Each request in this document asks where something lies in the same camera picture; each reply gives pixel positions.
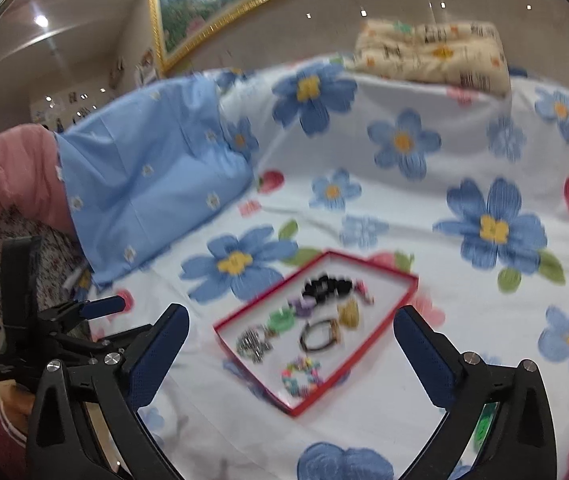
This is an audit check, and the pink hair tie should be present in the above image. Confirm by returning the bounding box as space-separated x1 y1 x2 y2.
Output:
355 280 376 309

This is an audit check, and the dark green hair clip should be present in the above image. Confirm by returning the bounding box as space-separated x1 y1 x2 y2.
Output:
471 402 499 455

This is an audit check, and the blue flower printed bedsheet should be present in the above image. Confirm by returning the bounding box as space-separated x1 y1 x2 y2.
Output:
84 57 569 480

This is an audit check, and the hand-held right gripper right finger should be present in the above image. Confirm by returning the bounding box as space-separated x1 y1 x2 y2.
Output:
393 305 559 480

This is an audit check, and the colourful bead bracelet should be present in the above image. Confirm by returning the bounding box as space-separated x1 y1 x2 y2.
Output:
280 355 322 397

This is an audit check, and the yellow claw hair clip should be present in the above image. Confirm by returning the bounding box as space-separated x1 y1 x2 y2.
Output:
337 297 366 332

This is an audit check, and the black bracelet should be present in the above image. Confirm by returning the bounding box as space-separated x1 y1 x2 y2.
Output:
299 317 346 354

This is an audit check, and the person's left forearm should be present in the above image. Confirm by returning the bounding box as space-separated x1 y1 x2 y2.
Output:
0 380 32 453

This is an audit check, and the silver sequin hair accessory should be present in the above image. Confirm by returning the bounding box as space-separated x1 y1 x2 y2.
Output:
235 325 272 364

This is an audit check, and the red shallow box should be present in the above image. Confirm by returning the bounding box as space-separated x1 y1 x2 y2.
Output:
213 250 420 418

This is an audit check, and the black scrunchie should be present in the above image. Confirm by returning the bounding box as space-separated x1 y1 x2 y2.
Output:
302 274 356 307

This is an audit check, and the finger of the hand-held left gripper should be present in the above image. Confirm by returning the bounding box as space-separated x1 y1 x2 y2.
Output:
39 327 110 358
38 296 126 332

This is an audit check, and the light blue pillow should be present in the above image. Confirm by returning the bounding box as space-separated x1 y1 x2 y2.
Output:
56 77 256 287

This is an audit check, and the pink blanket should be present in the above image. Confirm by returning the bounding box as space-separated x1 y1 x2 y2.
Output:
0 124 74 307

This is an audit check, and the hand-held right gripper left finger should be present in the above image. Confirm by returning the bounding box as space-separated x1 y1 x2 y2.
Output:
25 304 191 480

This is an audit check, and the purple bow hair tie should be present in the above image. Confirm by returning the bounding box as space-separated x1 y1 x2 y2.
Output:
287 296 316 319

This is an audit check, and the gold framed painting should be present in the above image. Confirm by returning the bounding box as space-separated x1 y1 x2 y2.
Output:
147 0 521 74

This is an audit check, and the light green hair clip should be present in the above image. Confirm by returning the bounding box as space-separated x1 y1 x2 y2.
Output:
266 307 299 337

